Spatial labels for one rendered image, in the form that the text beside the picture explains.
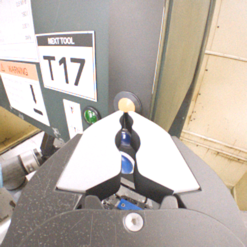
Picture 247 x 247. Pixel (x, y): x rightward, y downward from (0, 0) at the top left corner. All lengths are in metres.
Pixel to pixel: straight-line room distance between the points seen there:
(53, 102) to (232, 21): 1.11
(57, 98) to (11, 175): 0.37
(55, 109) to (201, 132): 1.21
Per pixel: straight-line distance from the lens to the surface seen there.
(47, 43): 0.20
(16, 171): 0.53
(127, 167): 0.18
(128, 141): 0.15
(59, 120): 0.24
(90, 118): 0.17
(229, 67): 1.16
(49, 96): 0.23
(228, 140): 1.36
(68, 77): 0.18
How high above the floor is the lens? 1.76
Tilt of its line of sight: 33 degrees down
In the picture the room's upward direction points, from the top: 3 degrees clockwise
